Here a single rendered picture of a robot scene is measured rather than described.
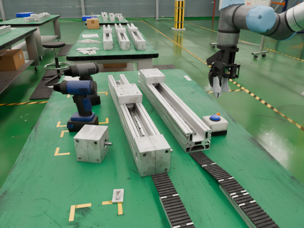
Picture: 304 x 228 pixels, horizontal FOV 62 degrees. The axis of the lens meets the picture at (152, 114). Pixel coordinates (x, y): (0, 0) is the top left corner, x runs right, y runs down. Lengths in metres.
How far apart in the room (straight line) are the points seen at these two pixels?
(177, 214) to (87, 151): 0.39
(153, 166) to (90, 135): 0.24
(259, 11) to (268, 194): 0.54
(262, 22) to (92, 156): 0.68
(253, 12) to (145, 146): 0.52
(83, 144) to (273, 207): 0.61
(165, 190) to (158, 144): 0.16
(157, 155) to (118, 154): 0.19
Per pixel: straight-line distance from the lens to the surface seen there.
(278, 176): 0.94
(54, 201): 0.81
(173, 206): 0.71
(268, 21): 0.87
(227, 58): 0.94
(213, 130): 1.06
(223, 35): 0.94
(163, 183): 0.77
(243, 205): 0.74
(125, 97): 1.14
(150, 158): 0.81
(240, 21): 0.89
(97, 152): 0.89
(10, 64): 4.61
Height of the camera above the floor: 1.31
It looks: 25 degrees down
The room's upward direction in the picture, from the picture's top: straight up
